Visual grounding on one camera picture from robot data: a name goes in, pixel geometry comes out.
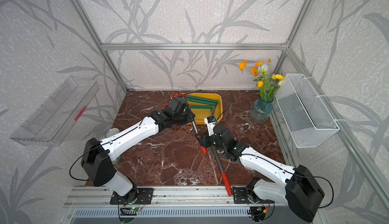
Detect green small hoe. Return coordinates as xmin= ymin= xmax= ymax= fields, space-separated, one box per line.
xmin=185 ymin=95 xmax=218 ymax=103
xmin=189 ymin=105 xmax=216 ymax=120
xmin=187 ymin=100 xmax=218 ymax=107

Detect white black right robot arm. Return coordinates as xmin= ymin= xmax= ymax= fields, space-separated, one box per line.
xmin=195 ymin=124 xmax=325 ymax=223

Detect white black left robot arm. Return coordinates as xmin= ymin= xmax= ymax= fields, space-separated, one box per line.
xmin=81 ymin=96 xmax=195 ymax=197

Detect yellow plastic storage box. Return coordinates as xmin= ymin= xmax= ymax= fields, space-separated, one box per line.
xmin=185 ymin=93 xmax=223 ymax=125

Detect blue glass vase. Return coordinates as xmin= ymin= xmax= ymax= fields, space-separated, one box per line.
xmin=250 ymin=98 xmax=273 ymax=123

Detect upright metal tin can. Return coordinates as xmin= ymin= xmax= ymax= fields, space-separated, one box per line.
xmin=106 ymin=128 xmax=120 ymax=138

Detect orange yellow artificial flowers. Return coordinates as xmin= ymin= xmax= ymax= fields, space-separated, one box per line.
xmin=249 ymin=59 xmax=285 ymax=103

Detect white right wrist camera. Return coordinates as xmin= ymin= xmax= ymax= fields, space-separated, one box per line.
xmin=204 ymin=116 xmax=217 ymax=136

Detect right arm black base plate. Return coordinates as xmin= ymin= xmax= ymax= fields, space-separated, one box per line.
xmin=232 ymin=187 xmax=274 ymax=205

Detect white wire mesh basket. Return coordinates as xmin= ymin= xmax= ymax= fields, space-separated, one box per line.
xmin=276 ymin=74 xmax=339 ymax=148

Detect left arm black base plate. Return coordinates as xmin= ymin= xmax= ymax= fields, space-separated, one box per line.
xmin=110 ymin=187 xmax=154 ymax=206

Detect clear plastic wall shelf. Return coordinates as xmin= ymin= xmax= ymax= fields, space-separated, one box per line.
xmin=10 ymin=76 xmax=99 ymax=147

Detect aluminium front rail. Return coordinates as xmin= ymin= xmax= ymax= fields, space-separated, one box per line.
xmin=63 ymin=186 xmax=320 ymax=208

